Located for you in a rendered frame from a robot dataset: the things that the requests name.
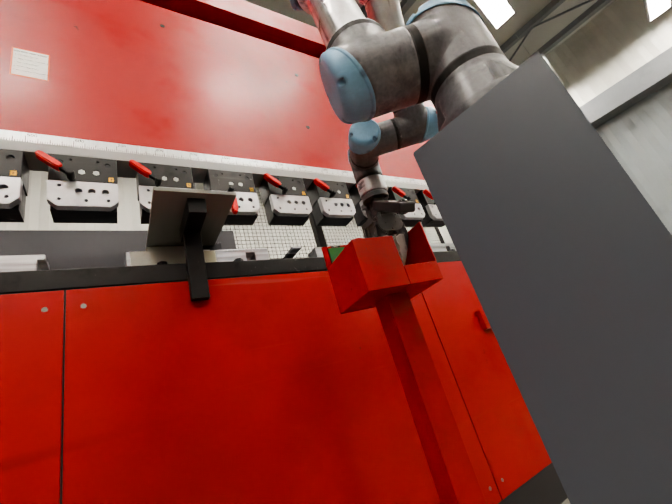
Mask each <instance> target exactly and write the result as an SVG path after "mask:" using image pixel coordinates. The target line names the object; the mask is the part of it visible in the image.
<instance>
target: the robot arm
mask: <svg viewBox="0 0 672 504"><path fill-rule="evenodd" d="M359 2H360V3H361V4H362V5H364V6H365V9H366V12H367V16H368V18H365V16H364V14H363V13H362V11H361V9H360V8H359V6H358V5H357V3H356V1H355V0H290V4H291V6H292V9H293V10H295V11H297V10H300V11H302V10H304V11H305V12H306V13H308V14H309V15H312V17H313V19H314V21H315V24H316V26H317V28H318V30H319V33H320V35H321V37H322V39H323V42H324V44H325V46H326V51H325V52H323V53H322V54H321V56H320V58H319V69H320V75H321V79H322V82H323V86H324V89H325V92H326V95H327V96H328V98H329V102H330V104H331V106H332V109H333V110H334V112H335V114H336V115H337V117H338V118H339V119H340V120H341V121H342V122H343V123H346V124H352V125H351V127H350V129H349V135H348V138H349V139H348V145H349V149H348V160H349V164H350V165H351V168H352V172H353V175H354V178H355V181H356V184H357V188H358V191H359V194H360V198H361V199H362V202H363V205H362V206H361V208H362V211H366V215H367V218H368V220H367V221H366V222H365V223H364V224H363V225H362V226H361V227H362V230H363V234H364V237H365V238H366V237H367V238H372V237H383V236H392V237H393V236H394V235H395V234H396V236H394V237H393V239H394V242H395V245H396V247H397V250H398V253H399V255H400V258H401V260H402V263H403V266H404V265H405V263H406V259H407V251H408V241H409V236H408V232H407V229H406V227H405V225H404V222H402V220H401V218H400V215H405V214H407V213H408V212H414V211H415V202H414V201H407V200H406V199H400V200H398V201H396V200H387V199H388V198H389V195H388V192H387V191H388V188H387V185H386V182H385V179H384V177H383V174H382V171H381V168H380V165H379V156H380V155H383V154H386V153H389V152H393V151H396V150H398V149H402V148H405V147H408V146H411V145H414V144H417V143H422V142H424V141H427V140H430V139H431V138H432V137H433V136H434V135H436V134H437V133H438V132H439V131H441V130H442V129H443V128H444V127H446V126H447V125H448V124H449V123H450V122H452V121H453V120H454V119H455V118H457V117H458V116H459V115H460V114H462V113H463V112H464V111H465V110H466V109H468V108H469V107H470V106H471V105H473V104H474V103H475V102H476V101H477V100H479V99H480V98H481V97H482V96H484V95H485V94H486V93H487V92H489V91H490V90H491V89H492V88H493V87H495V86H496V85H497V84H498V83H500V82H501V81H502V80H503V79H505V78H506V77H507V76H508V75H509V74H511V73H512V72H513V71H514V70H516V69H517V68H518V67H519V66H517V65H515V64H513V63H512V62H510V61H509V60H508V59H507V57H506V56H505V55H504V53H503V51H502V50H501V48H500V47H499V45H498V44H497V42H496V41H495V39H494V38H493V36H492V35H491V33H490V32H489V30H488V29H487V27H486V26H485V24H484V21H483V19H482V17H481V15H480V14H479V12H478V11H477V10H476V9H474V8H473V7H472V6H471V5H470V4H469V3H468V2H467V1H466V0H429V1H428V2H426V3H424V4H423V5H421V6H420V7H419V8H418V12H417V13H416V14H414V13H413V14H412V15H411V17H410V18H409V20H408V21H407V23H406V26H405V24H404V20H403V16H402V12H401V8H400V4H399V0H359ZM429 100H431V102H432V103H433V105H434V107H435V109H436V110H435V109H434V108H433V107H425V106H424V102H426V101H429ZM436 111H437V113H436ZM391 112H393V114H394V118H392V119H389V120H386V121H382V122H379V123H377V122H375V121H374V120H372V118H375V117H378V116H382V115H385V114H388V113H391ZM397 213H398V214H400V215H398V214H397ZM364 230H365V231H364ZM365 234H366V235H365Z"/></svg>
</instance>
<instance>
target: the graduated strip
mask: <svg viewBox="0 0 672 504"><path fill-rule="evenodd" d="M0 139H3V140H13V141H22V142H31V143H40V144H50V145H59V146H68V147H77V148H86V149H96V150H105V151H114V152H123V153H132V154H142V155H151V156H160V157H169V158H178V159H188V160H197V161H206V162H215V163H225V164H234V165H243V166H252V167H261V168H271V169H280V170H289V171H298V172H307V173H317V174H326V175H335V176H344V177H354V175H353V172H352V171H343V170H335V169H327V168H318V167H310V166H302V165H293V164H285V163H277V162H268V161H260V160H252V159H243V158H235V157H227V156H218V155H210V154H202V153H193V152H185V151H177V150H168V149H160V148H152V147H143V146H135V145H127V144H118V143H110V142H102V141H93V140H85V139H77V138H68V137H60V136H52V135H43V134H35V133H27V132H18V131H10V130H2V129H0ZM383 177H384V179H385V181H390V182H400V183H409V184H418V185H427V184H426V182H425V180H418V179H410V178H402V177H393V176H385V175H383Z"/></svg>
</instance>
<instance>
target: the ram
mask: <svg viewBox="0 0 672 504"><path fill-rule="evenodd" d="M12 47H16V48H21V49H25V50H30V51H34V52H39V53H44V54H48V55H50V68H49V81H44V80H38V79H33V78H28V77H22V76H17V75H12V74H9V69H10V60H11V51H12ZM351 125H352V124H346V123H343V122H342V121H341V120H340V119H339V118H338V117H337V115H336V114H335V112H334V110H333V109H332V106H331V104H330V102H329V98H328V96H327V95H326V92H325V89H324V86H323V82H322V79H321V75H320V69H319V58H316V57H313V56H310V55H307V54H304V53H301V52H298V51H295V50H291V49H288V48H285V47H282V46H279V45H276V44H273V43H270V42H267V41H264V40H261V39H257V38H254V37H251V36H248V35H245V34H242V33H239V32H236V31H233V30H230V29H227V28H223V27H220V26H217V25H214V24H211V23H208V22H205V21H202V20H199V19H196V18H193V17H189V16H186V15H183V14H180V13H177V12H174V11H171V10H168V9H165V8H162V7H159V6H155V5H152V4H149V3H146V2H143V1H140V0H0V129H2V130H10V131H18V132H27V133H35V134H43V135H52V136H60V137H68V138H77V139H85V140H93V141H102V142H110V143H118V144H127V145H135V146H143V147H152V148H160V149H168V150H177V151H185V152H193V153H202V154H210V155H218V156H227V157H235V158H243V159H252V160H260V161H268V162H277V163H285V164H293V165H302V166H310V167H318V168H327V169H335V170H343V171H352V168H351V165H350V164H349V160H348V149H349V145H348V139H349V138H348V135H349V129H350V127H351ZM427 141H428V140H427ZM427 141H424V142H422V143H417V144H414V145H411V146H408V147H405V148H402V149H398V150H396V151H393V152H389V153H386V154H383V155H380V156H379V165H380V168H381V171H382V174H383V175H385V176H393V177H402V178H410V179H418V180H425V179H424V177H423V175H422V173H421V170H420V168H419V166H418V164H417V162H416V159H415V157H414V155H413V154H414V152H415V151H416V150H417V149H419V148H420V147H421V146H422V145H423V144H425V143H426V142H427ZM0 149H9V150H20V151H23V152H24V155H25V158H26V161H27V164H28V167H29V170H30V171H44V172H48V165H46V164H45V163H43V162H42V161H40V160H39V159H37V158H36V155H35V152H36V151H37V150H40V151H43V152H44V153H46V154H48V155H49V154H61V155H71V156H81V157H91V158H102V159H112V160H117V177H124V178H136V171H135V170H134V169H132V168H131V167H130V166H129V160H135V161H136V162H143V163H153V164H163V165H174V166H184V167H191V170H192V177H193V183H204V180H205V176H206V173H207V170H208V169H215V170H225V171H235V172H245V173H252V176H253V181H254V185H255V187H258V188H259V187H260V185H261V183H262V181H263V179H264V177H263V176H264V174H265V173H268V174H270V175H276V176H286V177H297V178H303V182H304V185H305V188H306V190H307V189H308V187H309V186H310V184H311V183H312V182H313V180H314V179H315V178H318V179H319V180H327V181H338V182H345V183H346V186H347V189H348V191H349V190H350V189H351V188H352V186H353V185H354V184H355V183H356V181H355V178H354V177H344V176H335V175H326V174H317V173H307V172H298V171H289V170H280V169H271V168H261V167H252V166H243V165H234V164H225V163H215V162H206V161H197V160H188V159H178V158H169V157H160V156H151V155H142V154H132V153H123V152H114V151H105V150H96V149H86V148H77V147H68V146H59V145H50V144H40V143H31V142H22V141H13V140H3V139H0Z"/></svg>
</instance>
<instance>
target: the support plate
mask: <svg viewBox="0 0 672 504"><path fill-rule="evenodd" d="M236 196H237V195H236V192H227V191H211V190H196V189H180V188H165V187H153V192H152V201H151V209H150V218H149V226H148V235H147V244H146V245H147V247H163V246H184V242H181V240H180V231H179V229H180V225H181V221H182V217H183V213H184V209H185V205H186V201H187V198H200V199H205V201H206V208H207V215H206V217H205V220H204V223H203V226H202V229H201V232H200V233H201V238H202V245H203V246H211V245H215V243H216V241H217V239H218V236H219V234H220V232H221V230H222V227H223V225H224V223H225V220H226V218H227V216H228V214H229V211H230V209H231V207H232V205H233V202H234V200H235V198H236Z"/></svg>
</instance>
